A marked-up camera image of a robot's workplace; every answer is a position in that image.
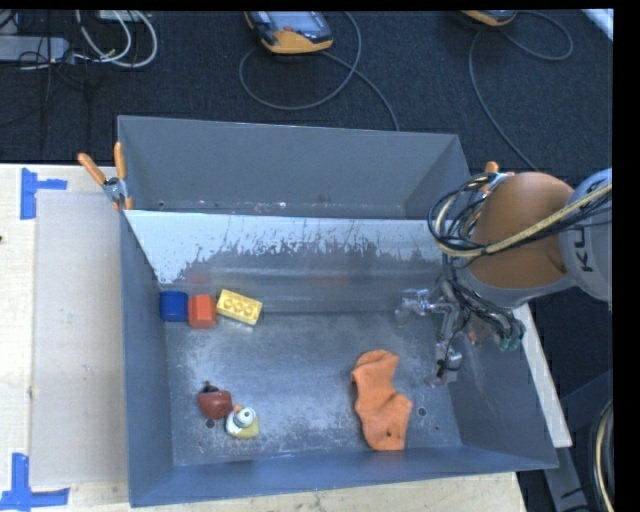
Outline blue cylinder block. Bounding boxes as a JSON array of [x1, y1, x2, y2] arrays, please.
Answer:
[[159, 290, 191, 323]]

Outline orange cloth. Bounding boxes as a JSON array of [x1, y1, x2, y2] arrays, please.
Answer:
[[349, 348, 415, 453]]

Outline yellow toy brick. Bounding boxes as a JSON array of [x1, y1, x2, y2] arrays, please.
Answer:
[[215, 288, 264, 327]]

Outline orange-red toy block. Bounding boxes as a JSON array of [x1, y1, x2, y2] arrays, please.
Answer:
[[187, 293, 218, 330]]

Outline grey metal bin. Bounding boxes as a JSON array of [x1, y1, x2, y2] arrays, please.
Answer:
[[116, 114, 561, 509]]

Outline pale wood flat board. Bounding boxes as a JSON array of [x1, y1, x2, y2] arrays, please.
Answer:
[[28, 189, 132, 489]]

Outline red-brown toy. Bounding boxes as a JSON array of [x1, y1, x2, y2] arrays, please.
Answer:
[[196, 380, 234, 421]]

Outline white and yellow toy duck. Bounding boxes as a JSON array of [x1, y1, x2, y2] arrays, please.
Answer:
[[224, 403, 261, 440]]

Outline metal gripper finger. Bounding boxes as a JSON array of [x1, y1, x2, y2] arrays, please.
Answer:
[[424, 344, 464, 389], [394, 287, 434, 322]]

